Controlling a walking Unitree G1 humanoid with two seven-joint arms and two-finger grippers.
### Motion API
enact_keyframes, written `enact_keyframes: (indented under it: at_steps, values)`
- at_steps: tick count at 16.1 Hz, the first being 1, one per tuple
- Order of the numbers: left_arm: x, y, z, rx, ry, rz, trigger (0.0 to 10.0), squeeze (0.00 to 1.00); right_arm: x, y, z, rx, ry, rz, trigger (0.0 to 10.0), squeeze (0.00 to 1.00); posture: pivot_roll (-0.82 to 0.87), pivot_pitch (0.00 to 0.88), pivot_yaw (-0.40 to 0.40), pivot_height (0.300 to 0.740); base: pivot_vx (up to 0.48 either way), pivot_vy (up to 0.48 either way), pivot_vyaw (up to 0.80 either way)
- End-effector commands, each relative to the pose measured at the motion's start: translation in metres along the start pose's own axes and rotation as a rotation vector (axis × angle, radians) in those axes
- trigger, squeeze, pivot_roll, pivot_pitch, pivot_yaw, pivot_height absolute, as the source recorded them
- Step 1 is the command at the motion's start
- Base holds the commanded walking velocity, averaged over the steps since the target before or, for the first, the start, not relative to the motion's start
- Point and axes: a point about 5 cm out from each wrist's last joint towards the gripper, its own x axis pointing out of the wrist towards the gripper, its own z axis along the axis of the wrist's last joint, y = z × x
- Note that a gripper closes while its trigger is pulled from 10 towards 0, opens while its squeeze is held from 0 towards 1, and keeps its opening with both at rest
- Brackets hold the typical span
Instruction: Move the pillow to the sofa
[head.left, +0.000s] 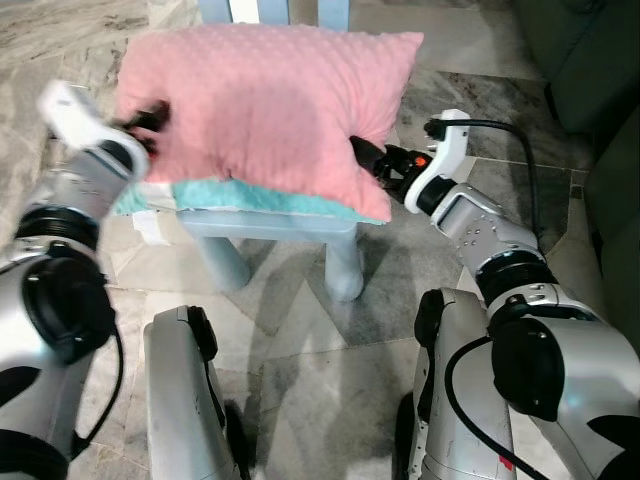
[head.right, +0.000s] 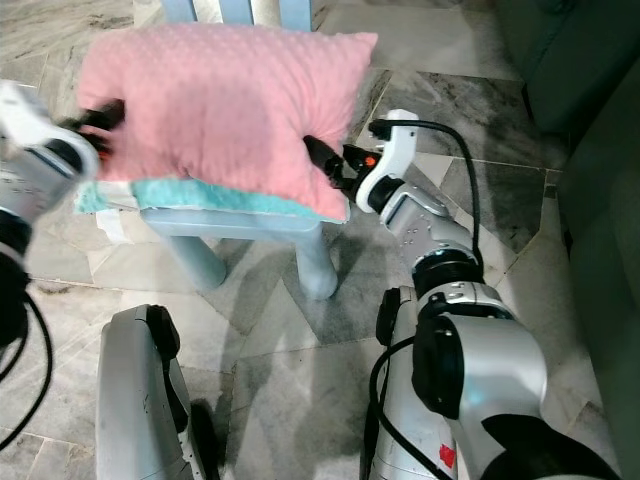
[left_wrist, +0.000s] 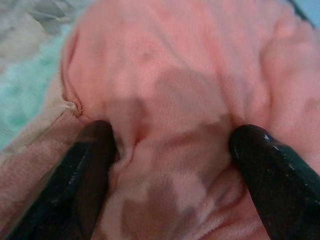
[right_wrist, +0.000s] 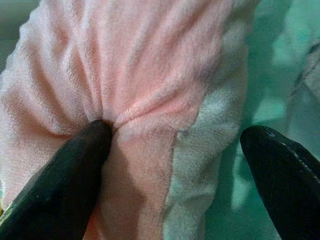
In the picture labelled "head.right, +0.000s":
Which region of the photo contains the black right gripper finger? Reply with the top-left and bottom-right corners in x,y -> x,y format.
304,134 -> 346,182

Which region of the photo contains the pink dotted plush pillow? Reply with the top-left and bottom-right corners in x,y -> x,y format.
74,22 -> 380,222

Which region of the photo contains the dark green sofa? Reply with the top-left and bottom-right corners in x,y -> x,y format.
494,0 -> 640,466

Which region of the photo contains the white fabric care tag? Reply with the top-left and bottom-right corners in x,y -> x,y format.
94,207 -> 132,247

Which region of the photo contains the teal plush cushion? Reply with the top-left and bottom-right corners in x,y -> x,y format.
72,177 -> 347,224

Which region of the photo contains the light blue plastic chair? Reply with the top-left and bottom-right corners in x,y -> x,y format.
135,0 -> 342,302

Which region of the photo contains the silver right robot leg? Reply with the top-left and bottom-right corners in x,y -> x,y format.
358,285 -> 466,480

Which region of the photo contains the silver robot leg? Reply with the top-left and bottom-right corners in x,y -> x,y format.
358,285 -> 466,480
94,303 -> 217,480

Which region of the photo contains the silver left robot leg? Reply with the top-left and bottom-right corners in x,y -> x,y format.
94,303 -> 217,480

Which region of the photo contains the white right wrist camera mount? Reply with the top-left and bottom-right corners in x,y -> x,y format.
354,109 -> 422,213

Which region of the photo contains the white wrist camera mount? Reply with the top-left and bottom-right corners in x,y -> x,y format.
354,109 -> 422,213
0,79 -> 102,183

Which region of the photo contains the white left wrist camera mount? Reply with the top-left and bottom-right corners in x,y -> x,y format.
0,79 -> 102,183

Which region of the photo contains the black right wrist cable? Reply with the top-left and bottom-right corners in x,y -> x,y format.
368,117 -> 488,276

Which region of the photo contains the black right shoulder cable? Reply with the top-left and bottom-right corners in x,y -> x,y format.
367,333 -> 436,480

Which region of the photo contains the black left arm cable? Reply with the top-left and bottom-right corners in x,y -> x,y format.
0,292 -> 55,451

